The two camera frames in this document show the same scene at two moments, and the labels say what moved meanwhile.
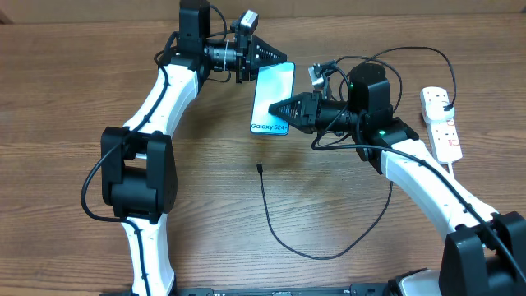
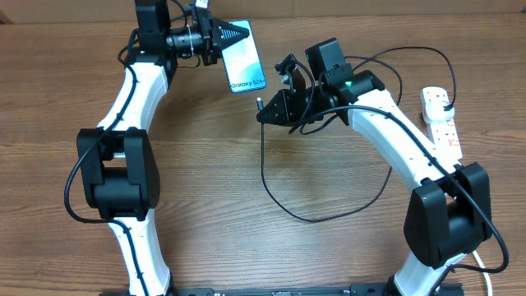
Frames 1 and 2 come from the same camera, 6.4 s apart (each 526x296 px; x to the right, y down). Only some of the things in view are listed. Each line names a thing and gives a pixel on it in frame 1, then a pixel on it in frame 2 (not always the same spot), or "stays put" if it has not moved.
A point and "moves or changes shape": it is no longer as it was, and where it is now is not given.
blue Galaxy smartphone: (274, 83) moves or changes shape
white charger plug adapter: (432, 102) stays put
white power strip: (445, 141) stays put
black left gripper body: (243, 48) → (209, 45)
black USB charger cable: (389, 187) → (368, 60)
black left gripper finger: (263, 54) → (229, 34)
